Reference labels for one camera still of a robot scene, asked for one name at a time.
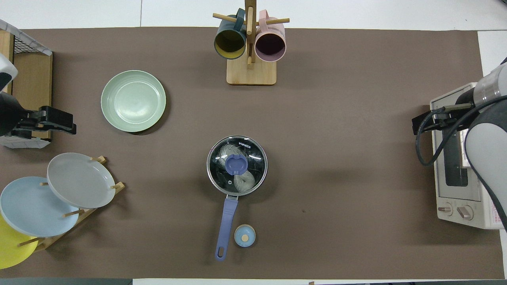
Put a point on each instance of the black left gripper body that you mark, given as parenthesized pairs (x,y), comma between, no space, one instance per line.
(12,114)

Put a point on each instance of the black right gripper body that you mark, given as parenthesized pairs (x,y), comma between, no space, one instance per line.
(463,105)

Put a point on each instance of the glass lid with blue knob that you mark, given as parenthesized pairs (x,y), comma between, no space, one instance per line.
(236,164)

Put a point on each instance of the white vermicelli bundle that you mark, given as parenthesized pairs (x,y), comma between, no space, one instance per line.
(244,183)

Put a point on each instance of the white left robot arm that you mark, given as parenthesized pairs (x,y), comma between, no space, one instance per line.
(7,73)

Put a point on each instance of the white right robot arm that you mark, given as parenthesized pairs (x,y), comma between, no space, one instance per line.
(489,150)

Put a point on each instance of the grey plate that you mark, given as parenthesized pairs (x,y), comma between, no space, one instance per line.
(79,180)

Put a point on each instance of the pale green plate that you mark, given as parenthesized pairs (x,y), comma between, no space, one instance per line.
(132,101)

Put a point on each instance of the light blue plate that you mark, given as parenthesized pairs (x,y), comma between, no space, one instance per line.
(31,206)

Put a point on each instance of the wooden plate rack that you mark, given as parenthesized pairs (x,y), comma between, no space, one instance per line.
(85,213)

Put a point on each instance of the yellow plate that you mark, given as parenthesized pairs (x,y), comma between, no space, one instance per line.
(12,249)

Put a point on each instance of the white toaster oven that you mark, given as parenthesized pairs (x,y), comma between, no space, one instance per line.
(451,198)

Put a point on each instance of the brown table mat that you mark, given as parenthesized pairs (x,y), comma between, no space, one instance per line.
(336,158)

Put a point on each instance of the pink mug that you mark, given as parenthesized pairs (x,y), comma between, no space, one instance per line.
(270,45)

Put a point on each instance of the wooden mug tree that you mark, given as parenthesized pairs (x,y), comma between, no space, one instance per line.
(251,73)

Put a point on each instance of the dark teal mug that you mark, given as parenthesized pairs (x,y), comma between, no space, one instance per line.
(229,43)

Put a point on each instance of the dark blue saucepan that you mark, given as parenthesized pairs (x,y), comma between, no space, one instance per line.
(227,221)

